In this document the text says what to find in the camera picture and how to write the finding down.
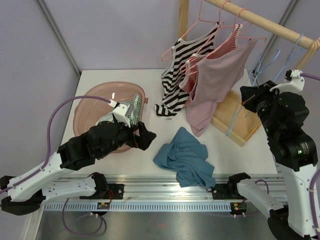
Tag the red striped tank top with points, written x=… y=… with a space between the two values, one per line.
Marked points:
x=229 y=45

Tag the teal tank top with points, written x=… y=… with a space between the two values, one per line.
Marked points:
x=187 y=157

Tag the mauve tank top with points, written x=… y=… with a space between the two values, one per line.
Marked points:
x=216 y=77

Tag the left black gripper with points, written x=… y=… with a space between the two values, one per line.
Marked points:
x=144 y=140

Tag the aluminium rail frame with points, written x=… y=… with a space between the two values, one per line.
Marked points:
x=145 y=181

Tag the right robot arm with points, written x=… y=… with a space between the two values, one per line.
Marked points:
x=282 y=114

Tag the black white striped tank top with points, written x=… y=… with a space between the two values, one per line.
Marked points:
x=174 y=97

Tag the pink plastic basin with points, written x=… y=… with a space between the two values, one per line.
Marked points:
x=88 y=111

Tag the pink hanger of mauve top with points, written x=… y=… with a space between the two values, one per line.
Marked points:
x=222 y=26

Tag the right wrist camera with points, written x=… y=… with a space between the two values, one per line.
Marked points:
x=295 y=82

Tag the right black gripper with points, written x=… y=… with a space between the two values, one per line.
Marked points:
x=249 y=94

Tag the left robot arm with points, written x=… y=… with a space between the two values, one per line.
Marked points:
x=28 y=192

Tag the wooden clothes rack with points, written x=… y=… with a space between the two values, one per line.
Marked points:
x=245 y=127

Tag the pink hanger of black top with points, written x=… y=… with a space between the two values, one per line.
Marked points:
x=190 y=27

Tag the blue hanger of green top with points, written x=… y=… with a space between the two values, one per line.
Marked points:
x=289 y=59

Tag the white slotted cable duct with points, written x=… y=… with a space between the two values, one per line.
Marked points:
x=125 y=206

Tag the blue hanger of teal top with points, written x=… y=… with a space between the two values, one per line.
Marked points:
x=235 y=117

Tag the green striped tank top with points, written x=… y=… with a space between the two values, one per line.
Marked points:
x=136 y=102

